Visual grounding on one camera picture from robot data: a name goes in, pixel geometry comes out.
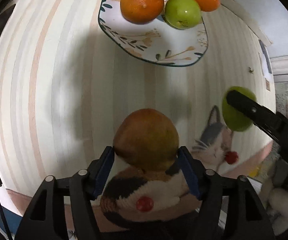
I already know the oval floral plate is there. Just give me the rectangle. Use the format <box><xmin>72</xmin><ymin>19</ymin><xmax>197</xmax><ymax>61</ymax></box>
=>
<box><xmin>98</xmin><ymin>0</ymin><xmax>209</xmax><ymax>67</ymax></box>

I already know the person's right forearm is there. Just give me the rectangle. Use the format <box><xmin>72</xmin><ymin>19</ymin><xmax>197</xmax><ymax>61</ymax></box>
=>
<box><xmin>260</xmin><ymin>180</ymin><xmax>288</xmax><ymax>233</ymax></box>

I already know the red apple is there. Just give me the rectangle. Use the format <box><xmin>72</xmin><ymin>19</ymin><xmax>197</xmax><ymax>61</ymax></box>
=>
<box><xmin>113</xmin><ymin>108</ymin><xmax>180</xmax><ymax>172</ymax></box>

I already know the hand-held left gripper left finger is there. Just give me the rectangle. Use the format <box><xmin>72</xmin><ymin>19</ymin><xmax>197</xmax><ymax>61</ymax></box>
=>
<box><xmin>14</xmin><ymin>146</ymin><xmax>116</xmax><ymax>240</ymax></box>

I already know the yellow object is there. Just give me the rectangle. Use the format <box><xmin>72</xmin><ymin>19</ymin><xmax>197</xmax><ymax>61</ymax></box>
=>
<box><xmin>249</xmin><ymin>165</ymin><xmax>262</xmax><ymax>178</ymax></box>

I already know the green apple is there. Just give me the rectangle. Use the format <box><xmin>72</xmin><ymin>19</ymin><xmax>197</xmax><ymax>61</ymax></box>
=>
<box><xmin>221</xmin><ymin>86</ymin><xmax>257</xmax><ymax>132</ymax></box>
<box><xmin>164</xmin><ymin>0</ymin><xmax>202</xmax><ymax>29</ymax></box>

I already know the striped tablecloth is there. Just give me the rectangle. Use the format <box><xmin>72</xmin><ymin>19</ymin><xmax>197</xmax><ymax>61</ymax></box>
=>
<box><xmin>0</xmin><ymin>0</ymin><xmax>277</xmax><ymax>230</ymax></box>

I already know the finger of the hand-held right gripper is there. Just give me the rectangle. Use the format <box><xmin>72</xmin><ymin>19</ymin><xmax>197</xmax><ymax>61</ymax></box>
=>
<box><xmin>226</xmin><ymin>90</ymin><xmax>281</xmax><ymax>135</ymax></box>

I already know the white paper sheet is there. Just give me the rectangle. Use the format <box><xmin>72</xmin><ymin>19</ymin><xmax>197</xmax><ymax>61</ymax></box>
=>
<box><xmin>258</xmin><ymin>52</ymin><xmax>273</xmax><ymax>77</ymax></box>

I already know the glass sliding door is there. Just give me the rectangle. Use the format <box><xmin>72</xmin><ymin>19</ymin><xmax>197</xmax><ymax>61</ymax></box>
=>
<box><xmin>271</xmin><ymin>72</ymin><xmax>288</xmax><ymax>155</ymax></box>

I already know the cat shaped mat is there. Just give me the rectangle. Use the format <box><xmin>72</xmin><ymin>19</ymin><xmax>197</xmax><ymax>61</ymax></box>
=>
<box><xmin>100</xmin><ymin>105</ymin><xmax>239</xmax><ymax>228</ymax></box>

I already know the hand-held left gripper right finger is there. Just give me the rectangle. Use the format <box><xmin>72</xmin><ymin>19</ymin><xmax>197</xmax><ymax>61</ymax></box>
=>
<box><xmin>176</xmin><ymin>146</ymin><xmax>276</xmax><ymax>240</ymax></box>

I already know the large orange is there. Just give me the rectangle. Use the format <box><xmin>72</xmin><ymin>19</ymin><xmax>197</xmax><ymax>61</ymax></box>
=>
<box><xmin>120</xmin><ymin>0</ymin><xmax>165</xmax><ymax>25</ymax></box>

